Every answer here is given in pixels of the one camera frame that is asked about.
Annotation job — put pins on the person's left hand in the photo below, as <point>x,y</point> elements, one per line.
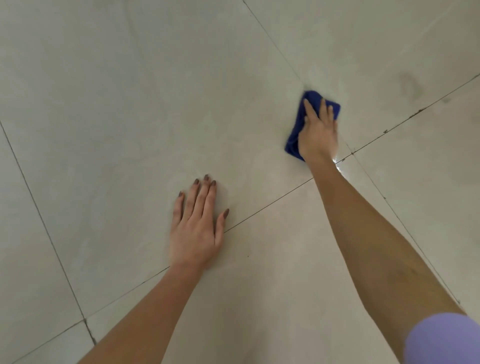
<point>195,240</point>

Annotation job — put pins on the person's right hand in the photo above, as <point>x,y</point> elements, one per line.
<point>318,138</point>

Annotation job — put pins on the blue cloth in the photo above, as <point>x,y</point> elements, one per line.
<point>312,98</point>

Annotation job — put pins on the person's right forearm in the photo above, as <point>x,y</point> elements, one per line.
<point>375,243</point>

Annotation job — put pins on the person's left forearm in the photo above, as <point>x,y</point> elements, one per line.
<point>150,318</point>

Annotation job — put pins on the beige tiled floor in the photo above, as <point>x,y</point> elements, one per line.
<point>112,112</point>

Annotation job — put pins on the purple shirt sleeve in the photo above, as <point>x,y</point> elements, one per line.
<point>446,341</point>

